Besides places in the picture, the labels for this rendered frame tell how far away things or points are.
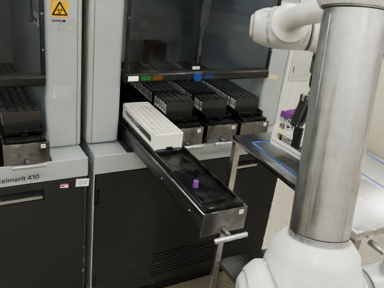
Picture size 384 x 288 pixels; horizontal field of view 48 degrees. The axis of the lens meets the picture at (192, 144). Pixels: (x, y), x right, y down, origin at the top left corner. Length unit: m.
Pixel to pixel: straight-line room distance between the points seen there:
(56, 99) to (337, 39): 0.99
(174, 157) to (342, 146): 0.75
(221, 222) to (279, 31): 0.52
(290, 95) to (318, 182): 2.82
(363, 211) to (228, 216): 0.37
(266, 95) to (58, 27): 0.89
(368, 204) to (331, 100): 0.64
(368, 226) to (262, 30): 0.58
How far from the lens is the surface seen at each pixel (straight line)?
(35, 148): 1.42
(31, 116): 1.46
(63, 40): 1.42
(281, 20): 1.19
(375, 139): 3.71
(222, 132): 1.67
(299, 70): 3.49
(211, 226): 1.13
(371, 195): 1.36
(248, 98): 1.78
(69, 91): 1.47
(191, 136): 1.60
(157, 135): 1.35
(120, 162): 1.53
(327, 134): 0.70
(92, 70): 1.48
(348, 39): 0.70
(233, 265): 1.80
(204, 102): 1.67
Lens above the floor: 1.41
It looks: 24 degrees down
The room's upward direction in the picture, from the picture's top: 7 degrees clockwise
